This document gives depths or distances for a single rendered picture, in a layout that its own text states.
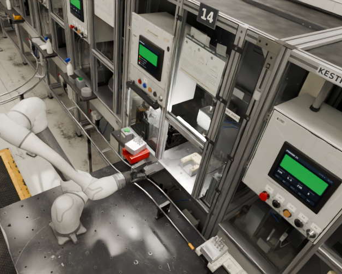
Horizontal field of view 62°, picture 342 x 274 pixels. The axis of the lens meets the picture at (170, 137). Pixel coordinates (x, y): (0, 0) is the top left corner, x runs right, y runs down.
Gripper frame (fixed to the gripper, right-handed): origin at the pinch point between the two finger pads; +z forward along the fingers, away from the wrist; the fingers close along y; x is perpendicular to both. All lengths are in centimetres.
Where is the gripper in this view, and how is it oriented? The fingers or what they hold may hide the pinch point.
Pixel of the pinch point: (151, 166)
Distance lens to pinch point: 176.5
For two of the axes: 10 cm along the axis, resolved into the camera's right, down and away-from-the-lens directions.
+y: 1.3, -7.7, -6.3
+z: 7.8, -3.1, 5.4
